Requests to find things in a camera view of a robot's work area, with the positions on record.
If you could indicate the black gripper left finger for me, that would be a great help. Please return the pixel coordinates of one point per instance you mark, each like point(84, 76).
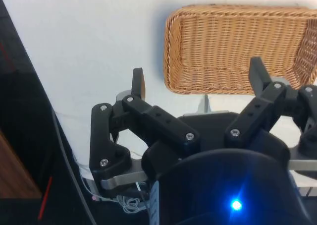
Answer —
point(158, 121)

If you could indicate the black cabinet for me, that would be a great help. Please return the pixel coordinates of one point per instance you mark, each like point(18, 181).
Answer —
point(22, 135)

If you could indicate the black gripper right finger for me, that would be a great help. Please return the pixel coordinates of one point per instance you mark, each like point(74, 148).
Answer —
point(257, 111)

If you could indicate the wicker basket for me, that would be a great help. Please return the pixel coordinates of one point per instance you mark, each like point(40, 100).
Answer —
point(235, 46)

